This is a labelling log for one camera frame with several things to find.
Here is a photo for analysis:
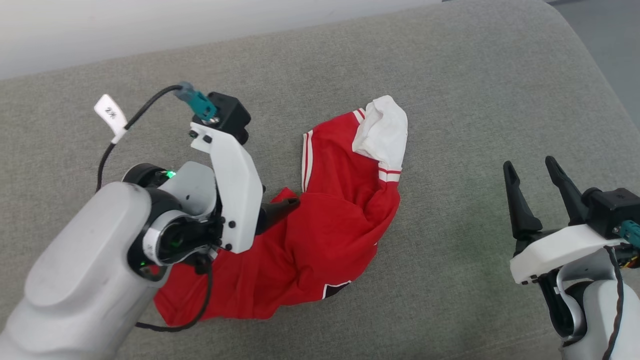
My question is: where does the white cable label tag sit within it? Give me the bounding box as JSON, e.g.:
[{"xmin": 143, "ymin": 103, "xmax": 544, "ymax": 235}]
[{"xmin": 93, "ymin": 93, "xmax": 129, "ymax": 145}]

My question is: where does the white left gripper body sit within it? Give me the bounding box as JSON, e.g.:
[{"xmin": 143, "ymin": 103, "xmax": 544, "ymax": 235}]
[{"xmin": 189, "ymin": 122, "xmax": 265, "ymax": 254}]

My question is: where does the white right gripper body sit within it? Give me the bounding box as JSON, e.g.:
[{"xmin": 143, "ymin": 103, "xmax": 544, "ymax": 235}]
[{"xmin": 510, "ymin": 224, "xmax": 626, "ymax": 286}]

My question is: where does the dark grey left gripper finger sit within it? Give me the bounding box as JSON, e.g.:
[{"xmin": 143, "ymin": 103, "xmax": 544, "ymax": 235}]
[{"xmin": 256, "ymin": 197, "xmax": 301, "ymax": 236}]

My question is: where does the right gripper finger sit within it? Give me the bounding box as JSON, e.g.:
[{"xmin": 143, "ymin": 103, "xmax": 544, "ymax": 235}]
[
  {"xmin": 503, "ymin": 160, "xmax": 544, "ymax": 241},
  {"xmin": 544, "ymin": 155, "xmax": 589, "ymax": 226}
]

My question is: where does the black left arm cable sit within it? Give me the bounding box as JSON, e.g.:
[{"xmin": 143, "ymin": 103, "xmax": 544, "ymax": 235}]
[{"xmin": 95, "ymin": 81, "xmax": 219, "ymax": 334}]

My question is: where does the red basketball jersey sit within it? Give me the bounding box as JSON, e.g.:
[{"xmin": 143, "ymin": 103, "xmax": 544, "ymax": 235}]
[{"xmin": 152, "ymin": 95, "xmax": 409, "ymax": 328}]

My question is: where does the grey fabric sofa cushion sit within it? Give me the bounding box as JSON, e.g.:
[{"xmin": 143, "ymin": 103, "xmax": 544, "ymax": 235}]
[{"xmin": 0, "ymin": 0, "xmax": 640, "ymax": 360}]

